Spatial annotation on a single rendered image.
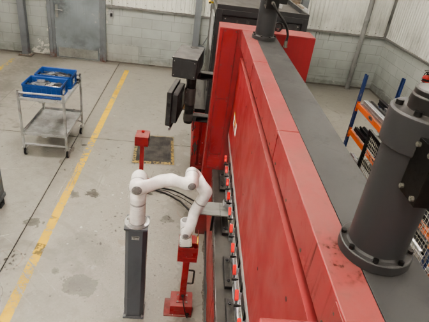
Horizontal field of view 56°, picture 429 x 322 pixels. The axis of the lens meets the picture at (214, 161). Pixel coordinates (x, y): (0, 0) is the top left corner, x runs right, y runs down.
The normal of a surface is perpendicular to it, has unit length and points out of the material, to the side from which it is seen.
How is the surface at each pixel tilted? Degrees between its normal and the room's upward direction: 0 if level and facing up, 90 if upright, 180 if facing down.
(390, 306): 0
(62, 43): 90
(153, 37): 90
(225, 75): 90
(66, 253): 0
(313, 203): 0
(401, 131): 90
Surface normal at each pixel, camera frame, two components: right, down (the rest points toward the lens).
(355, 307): 0.12, -0.86
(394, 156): -0.82, 0.20
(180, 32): 0.04, 0.50
